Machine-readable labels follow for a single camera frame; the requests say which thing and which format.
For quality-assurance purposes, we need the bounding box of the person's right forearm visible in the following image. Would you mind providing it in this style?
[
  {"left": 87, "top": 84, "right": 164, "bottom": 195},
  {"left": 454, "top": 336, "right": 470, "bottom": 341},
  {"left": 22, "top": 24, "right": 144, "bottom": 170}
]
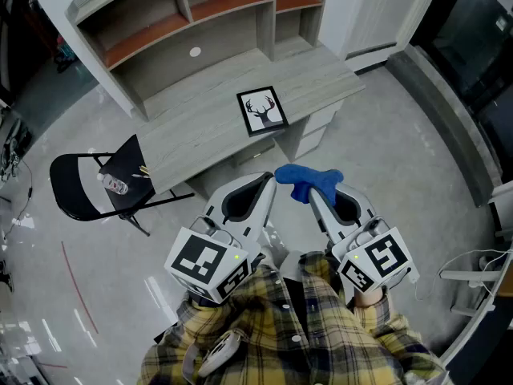
[{"left": 346, "top": 286, "right": 426, "bottom": 360}]

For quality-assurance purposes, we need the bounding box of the white drawer cabinet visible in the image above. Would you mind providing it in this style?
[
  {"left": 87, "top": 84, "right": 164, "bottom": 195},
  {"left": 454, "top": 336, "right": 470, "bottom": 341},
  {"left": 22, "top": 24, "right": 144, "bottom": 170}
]
[{"left": 278, "top": 99, "right": 346, "bottom": 163}]

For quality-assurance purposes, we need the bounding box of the white round device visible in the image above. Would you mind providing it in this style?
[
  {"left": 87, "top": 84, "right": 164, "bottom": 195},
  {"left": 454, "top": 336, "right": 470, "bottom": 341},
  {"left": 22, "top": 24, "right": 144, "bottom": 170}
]
[{"left": 196, "top": 330, "right": 244, "bottom": 379}]

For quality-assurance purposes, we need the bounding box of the grey inner top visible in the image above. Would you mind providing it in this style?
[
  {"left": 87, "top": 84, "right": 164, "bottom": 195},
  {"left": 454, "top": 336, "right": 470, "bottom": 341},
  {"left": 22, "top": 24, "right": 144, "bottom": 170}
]
[{"left": 260, "top": 245, "right": 306, "bottom": 282}]

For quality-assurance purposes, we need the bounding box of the grey wooden desk with shelves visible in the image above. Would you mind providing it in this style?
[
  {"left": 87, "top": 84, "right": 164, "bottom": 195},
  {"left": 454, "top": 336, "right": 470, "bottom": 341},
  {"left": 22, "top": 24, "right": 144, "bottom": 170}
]
[{"left": 66, "top": 0, "right": 333, "bottom": 123}]

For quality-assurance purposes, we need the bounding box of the black folding chair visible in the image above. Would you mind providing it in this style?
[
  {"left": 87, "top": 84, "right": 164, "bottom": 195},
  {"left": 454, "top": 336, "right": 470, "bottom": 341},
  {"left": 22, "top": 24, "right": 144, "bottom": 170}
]
[{"left": 49, "top": 133, "right": 196, "bottom": 238}]

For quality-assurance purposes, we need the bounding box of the white door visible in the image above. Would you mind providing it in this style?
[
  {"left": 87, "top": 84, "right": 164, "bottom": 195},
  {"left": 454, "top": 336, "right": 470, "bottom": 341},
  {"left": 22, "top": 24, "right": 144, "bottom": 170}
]
[{"left": 345, "top": 0, "right": 442, "bottom": 72}]

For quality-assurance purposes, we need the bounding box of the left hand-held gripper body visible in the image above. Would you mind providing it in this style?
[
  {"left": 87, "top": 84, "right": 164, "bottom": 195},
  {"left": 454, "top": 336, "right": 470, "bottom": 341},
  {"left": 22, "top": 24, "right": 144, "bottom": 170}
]
[{"left": 164, "top": 214, "right": 266, "bottom": 305}]

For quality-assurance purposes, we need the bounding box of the white cable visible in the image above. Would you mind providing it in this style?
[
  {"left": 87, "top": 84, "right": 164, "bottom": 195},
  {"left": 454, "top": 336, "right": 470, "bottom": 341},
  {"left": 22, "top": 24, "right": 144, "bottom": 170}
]
[{"left": 414, "top": 249, "right": 513, "bottom": 301}]

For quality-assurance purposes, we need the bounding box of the yellow plaid shirt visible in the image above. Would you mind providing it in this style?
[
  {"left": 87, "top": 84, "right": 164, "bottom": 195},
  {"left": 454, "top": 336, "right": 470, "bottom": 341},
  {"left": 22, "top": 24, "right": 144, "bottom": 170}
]
[{"left": 135, "top": 250, "right": 454, "bottom": 385}]

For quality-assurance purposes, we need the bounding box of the grey strap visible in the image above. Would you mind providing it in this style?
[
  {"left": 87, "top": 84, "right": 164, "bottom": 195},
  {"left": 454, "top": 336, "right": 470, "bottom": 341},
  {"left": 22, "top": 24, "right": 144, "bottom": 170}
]
[{"left": 180, "top": 341, "right": 202, "bottom": 385}]

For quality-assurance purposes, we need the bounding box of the grey stone ledge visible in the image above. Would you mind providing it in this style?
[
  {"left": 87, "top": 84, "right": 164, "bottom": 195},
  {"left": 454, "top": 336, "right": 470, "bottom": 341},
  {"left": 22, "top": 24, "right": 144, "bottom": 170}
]
[{"left": 385, "top": 44, "right": 504, "bottom": 209}]

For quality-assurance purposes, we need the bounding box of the black framed deer picture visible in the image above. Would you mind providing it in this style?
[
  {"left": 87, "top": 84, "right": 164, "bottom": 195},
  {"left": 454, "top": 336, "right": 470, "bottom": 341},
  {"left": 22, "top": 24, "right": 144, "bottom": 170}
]
[{"left": 236, "top": 85, "right": 289, "bottom": 138}]

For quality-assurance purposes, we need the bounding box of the blue cloth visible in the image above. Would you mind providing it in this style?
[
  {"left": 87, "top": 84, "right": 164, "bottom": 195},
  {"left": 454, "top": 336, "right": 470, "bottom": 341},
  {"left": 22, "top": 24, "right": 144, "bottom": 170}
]
[{"left": 274, "top": 163, "right": 345, "bottom": 207}]

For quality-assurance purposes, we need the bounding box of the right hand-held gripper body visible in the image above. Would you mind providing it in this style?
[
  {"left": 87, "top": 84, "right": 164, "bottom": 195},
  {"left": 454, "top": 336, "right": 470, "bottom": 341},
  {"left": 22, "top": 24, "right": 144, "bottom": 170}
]
[{"left": 330, "top": 214, "right": 421, "bottom": 295}]

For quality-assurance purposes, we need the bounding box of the person's left forearm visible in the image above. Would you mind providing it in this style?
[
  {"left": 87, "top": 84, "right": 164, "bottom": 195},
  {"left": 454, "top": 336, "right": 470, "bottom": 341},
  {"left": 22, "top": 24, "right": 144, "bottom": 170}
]
[{"left": 176, "top": 285, "right": 257, "bottom": 336}]

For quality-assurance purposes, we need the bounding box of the clear plastic water bottle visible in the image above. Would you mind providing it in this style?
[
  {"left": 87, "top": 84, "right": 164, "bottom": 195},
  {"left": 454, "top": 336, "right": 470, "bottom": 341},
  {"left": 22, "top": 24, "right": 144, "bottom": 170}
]
[{"left": 95, "top": 172, "right": 129, "bottom": 197}]

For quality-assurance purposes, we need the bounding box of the dark glass door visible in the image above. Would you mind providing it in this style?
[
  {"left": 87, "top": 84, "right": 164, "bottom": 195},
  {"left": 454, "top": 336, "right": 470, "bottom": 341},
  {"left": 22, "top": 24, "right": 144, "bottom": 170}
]
[{"left": 412, "top": 0, "right": 513, "bottom": 136}]

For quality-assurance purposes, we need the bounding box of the black floor cable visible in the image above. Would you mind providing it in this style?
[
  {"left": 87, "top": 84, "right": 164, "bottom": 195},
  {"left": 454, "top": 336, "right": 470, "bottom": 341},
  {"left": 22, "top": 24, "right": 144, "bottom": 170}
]
[{"left": 10, "top": 158, "right": 35, "bottom": 229}]

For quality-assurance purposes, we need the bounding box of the pile of equipment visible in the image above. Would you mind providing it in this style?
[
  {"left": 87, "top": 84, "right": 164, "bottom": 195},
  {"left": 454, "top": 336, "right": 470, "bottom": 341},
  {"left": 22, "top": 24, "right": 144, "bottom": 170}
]
[{"left": 0, "top": 110, "right": 34, "bottom": 184}]

